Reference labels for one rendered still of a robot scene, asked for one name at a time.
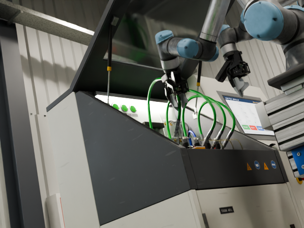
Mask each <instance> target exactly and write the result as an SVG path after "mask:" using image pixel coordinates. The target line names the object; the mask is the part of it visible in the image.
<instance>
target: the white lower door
mask: <svg viewBox="0 0 304 228"><path fill-rule="evenodd" d="M196 194H197V198H198V201H199V206H200V209H201V213H202V216H203V220H204V224H205V228H301V225H300V223H299V219H298V216H297V213H296V211H295V207H294V205H293V202H292V199H291V196H290V193H289V190H288V187H287V184H286V183H283V184H272V185H256V186H245V187H233V188H222V189H210V190H196Z"/></svg>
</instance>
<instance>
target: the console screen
mask: <svg viewBox="0 0 304 228"><path fill-rule="evenodd" d="M216 92H217V93H218V95H219V97H220V99H221V100H222V102H223V104H225V105H226V106H228V107H229V108H230V109H231V111H232V112H233V114H234V116H235V120H236V126H237V128H238V130H239V131H240V132H241V133H243V134H245V135H247V136H249V137H251V138H254V139H256V140H272V141H276V138H275V135H274V132H273V131H270V130H266V129H262V126H261V123H260V120H259V117H258V114H257V111H256V108H255V105H256V104H258V103H260V102H262V100H261V99H260V98H258V97H252V96H247V95H243V97H240V96H239V95H238V94H234V93H228V92H223V91H216Z"/></svg>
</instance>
